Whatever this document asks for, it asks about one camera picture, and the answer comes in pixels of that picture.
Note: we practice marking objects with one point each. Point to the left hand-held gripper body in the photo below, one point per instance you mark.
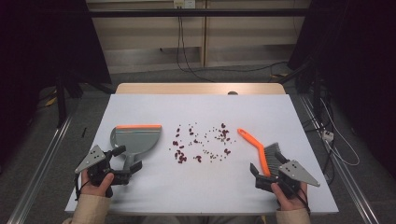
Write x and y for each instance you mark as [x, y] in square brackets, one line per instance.
[93, 158]

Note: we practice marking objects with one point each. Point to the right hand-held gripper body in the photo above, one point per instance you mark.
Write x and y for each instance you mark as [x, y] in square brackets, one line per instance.
[295, 172]

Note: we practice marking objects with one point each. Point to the grey dustpan with orange edge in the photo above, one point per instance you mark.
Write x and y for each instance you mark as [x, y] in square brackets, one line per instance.
[137, 140]

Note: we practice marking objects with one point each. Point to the red and green beans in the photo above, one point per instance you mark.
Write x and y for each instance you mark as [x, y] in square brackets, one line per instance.
[181, 158]

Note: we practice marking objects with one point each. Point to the person's right hand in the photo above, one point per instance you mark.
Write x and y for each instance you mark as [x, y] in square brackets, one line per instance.
[291, 203]

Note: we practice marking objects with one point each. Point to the person's left hand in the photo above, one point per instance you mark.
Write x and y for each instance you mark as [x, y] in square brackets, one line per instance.
[93, 190]

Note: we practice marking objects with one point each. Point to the small black floor object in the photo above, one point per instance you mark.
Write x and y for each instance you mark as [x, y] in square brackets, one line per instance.
[83, 132]

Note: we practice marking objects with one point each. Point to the white power adaptor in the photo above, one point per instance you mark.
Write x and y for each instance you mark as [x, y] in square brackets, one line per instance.
[328, 135]

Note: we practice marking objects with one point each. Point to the white board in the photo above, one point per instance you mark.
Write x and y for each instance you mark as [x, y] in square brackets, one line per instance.
[202, 186]

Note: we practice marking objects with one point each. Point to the black metal stand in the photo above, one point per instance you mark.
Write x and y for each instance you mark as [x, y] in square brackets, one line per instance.
[61, 102]

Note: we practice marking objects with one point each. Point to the wooden table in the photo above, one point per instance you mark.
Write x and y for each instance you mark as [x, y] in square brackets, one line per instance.
[171, 88]

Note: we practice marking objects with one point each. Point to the dark table grommet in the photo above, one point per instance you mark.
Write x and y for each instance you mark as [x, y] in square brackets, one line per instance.
[232, 93]

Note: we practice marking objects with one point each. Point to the black curtain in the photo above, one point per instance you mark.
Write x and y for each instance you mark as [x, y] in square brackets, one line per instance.
[358, 46]
[46, 40]

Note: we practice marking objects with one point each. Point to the black horizontal bar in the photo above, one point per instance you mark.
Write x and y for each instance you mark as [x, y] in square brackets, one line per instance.
[199, 12]

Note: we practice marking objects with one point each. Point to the metal floor rail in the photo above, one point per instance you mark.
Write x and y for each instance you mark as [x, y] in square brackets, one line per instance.
[40, 174]
[348, 180]

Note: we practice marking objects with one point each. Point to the white wall socket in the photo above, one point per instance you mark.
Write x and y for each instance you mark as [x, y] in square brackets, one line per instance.
[184, 3]

